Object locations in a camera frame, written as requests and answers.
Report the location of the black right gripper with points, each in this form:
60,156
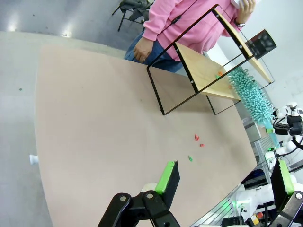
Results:
294,124

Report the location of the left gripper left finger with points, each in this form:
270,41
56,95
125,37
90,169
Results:
165,182

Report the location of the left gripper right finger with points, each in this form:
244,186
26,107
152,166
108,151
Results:
284,189

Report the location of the teal chenille duster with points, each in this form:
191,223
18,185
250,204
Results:
251,99

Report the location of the white digital alarm clock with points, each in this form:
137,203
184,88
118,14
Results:
236,2

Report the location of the person's left forearm pink sleeve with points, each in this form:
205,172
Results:
230,28

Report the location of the person's right forearm pink sleeve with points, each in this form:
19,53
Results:
154,21

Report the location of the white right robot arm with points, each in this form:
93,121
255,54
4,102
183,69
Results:
251,196

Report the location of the two-tier wood metal shelf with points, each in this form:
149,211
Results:
201,68

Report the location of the person's left hand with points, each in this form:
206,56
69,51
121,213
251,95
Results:
247,10

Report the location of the person's right hand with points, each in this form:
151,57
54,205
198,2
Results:
142,49

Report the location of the red emergency stop button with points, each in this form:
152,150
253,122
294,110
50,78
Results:
260,215

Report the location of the silver wristwatch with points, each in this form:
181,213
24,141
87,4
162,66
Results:
241,24

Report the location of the white table foot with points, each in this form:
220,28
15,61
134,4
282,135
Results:
33,159

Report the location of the person in pink hoodie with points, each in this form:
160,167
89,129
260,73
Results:
165,9

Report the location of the black chair with grey cloth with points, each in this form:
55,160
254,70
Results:
132,9

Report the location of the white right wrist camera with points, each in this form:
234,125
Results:
292,110

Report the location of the aluminium profile frame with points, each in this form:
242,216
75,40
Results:
262,146

